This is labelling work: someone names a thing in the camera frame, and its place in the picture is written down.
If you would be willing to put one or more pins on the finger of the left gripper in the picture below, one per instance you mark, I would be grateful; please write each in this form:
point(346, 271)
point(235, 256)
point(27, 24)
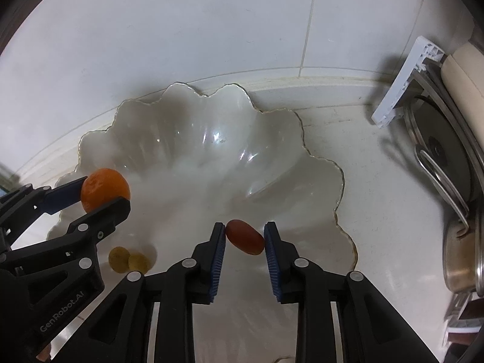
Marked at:
point(21, 208)
point(81, 238)

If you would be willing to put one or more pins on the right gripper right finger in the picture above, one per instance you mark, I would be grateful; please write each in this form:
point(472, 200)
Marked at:
point(340, 317)

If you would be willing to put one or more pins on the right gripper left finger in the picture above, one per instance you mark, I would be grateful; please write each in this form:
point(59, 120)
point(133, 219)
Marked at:
point(153, 314)

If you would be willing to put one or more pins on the orange kumquat fruit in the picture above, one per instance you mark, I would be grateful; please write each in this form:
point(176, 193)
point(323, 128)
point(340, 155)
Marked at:
point(101, 187)

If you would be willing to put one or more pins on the red cherry tomato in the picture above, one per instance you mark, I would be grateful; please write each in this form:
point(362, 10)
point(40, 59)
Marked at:
point(245, 237)

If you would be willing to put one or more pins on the yellow-brown longan fruit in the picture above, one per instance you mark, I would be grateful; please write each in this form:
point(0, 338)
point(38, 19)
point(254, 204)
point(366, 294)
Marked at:
point(118, 260)
point(139, 262)

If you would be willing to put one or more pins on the stainless steel pot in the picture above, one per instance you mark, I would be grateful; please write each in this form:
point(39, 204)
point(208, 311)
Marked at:
point(463, 255)

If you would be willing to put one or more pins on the white scalloped fruit bowl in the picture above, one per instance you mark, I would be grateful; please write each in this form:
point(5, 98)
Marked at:
point(193, 160)

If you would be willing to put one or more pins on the glass pot lid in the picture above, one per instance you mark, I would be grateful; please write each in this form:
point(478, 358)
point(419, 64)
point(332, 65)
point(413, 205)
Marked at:
point(443, 151)

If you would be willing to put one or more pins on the cream ceramic kettle pot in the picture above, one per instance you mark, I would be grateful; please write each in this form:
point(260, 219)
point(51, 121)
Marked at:
point(462, 74)

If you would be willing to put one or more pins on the white metal corner shelf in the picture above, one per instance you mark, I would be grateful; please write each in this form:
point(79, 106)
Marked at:
point(422, 50)

